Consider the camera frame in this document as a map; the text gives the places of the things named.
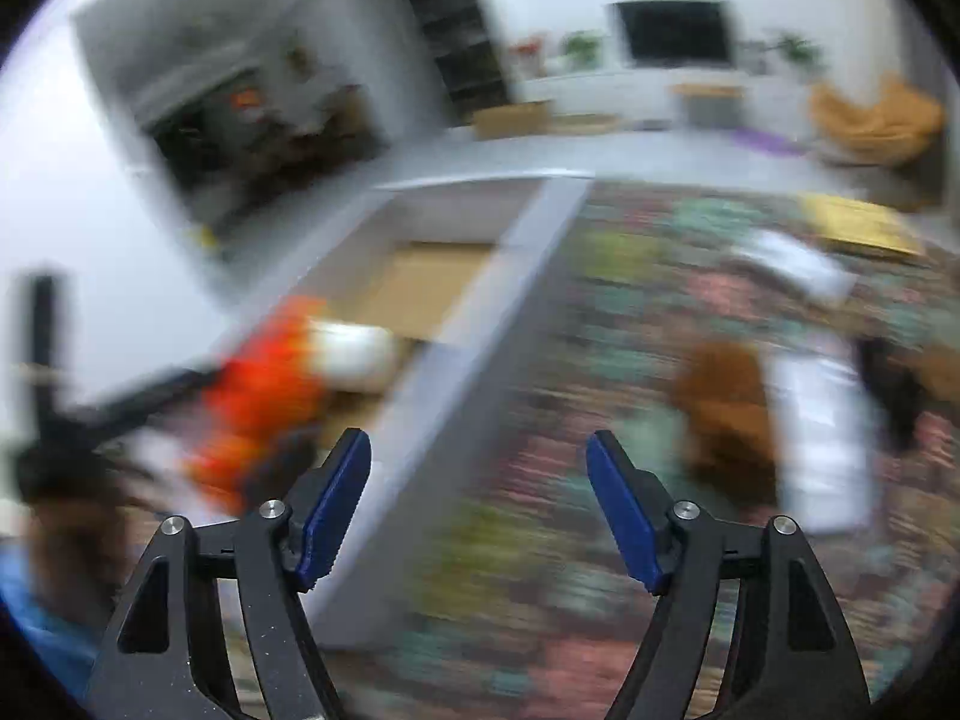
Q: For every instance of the orange lounge chair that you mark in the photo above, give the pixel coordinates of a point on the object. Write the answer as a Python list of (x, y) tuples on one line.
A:
[(877, 124)]

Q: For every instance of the black television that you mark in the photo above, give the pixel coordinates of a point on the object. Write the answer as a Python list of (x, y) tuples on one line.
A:
[(675, 34)]

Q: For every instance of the dark display cabinet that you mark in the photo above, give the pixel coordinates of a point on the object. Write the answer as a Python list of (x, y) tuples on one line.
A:
[(457, 37)]

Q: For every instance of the round floor cushion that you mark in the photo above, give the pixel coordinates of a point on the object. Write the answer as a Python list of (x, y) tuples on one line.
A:
[(585, 124)]

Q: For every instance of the person's left forearm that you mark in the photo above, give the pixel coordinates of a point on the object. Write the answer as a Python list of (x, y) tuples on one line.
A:
[(52, 615)]

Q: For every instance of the white storage box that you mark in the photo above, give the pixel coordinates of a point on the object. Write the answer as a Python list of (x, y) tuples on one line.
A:
[(480, 315)]

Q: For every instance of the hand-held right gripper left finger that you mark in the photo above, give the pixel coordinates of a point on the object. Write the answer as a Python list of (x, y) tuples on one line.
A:
[(330, 510)]

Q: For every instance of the green potted plant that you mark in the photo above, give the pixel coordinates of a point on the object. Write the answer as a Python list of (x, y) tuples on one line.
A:
[(581, 51)]

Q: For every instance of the printed patterned blanket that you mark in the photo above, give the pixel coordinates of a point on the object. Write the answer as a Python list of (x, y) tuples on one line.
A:
[(600, 390)]

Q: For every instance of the black rolled cloth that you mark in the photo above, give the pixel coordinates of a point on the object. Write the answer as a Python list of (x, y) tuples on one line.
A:
[(892, 397)]

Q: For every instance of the brown knitted cloth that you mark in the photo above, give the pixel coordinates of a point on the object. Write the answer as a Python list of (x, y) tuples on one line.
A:
[(727, 412)]

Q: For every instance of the yellow flat box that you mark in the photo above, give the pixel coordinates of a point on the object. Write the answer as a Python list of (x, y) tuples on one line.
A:
[(862, 225)]

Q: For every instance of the large leafy potted plant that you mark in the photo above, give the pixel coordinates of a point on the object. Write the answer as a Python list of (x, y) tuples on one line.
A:
[(796, 52)]

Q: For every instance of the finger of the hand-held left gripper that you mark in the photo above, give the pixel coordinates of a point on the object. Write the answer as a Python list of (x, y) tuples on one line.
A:
[(142, 409)]

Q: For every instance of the wooden side table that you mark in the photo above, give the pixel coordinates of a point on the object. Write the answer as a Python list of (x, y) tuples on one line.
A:
[(705, 94)]

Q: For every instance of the white television cabinet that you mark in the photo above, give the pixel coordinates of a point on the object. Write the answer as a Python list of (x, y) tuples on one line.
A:
[(637, 94)]

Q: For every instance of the orange fish plush toy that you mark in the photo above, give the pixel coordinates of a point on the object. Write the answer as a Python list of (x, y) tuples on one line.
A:
[(255, 405)]

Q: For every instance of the grey plastic packet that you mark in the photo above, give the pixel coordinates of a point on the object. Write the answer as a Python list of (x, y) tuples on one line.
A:
[(795, 262)]

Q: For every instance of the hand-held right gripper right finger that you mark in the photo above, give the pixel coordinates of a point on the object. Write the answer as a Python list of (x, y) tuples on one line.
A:
[(626, 514)]

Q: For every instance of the red flowers in vase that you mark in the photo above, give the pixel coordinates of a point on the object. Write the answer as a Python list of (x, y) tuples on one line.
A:
[(529, 52)]

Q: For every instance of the purple mat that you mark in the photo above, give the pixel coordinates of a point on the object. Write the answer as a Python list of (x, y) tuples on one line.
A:
[(765, 141)]

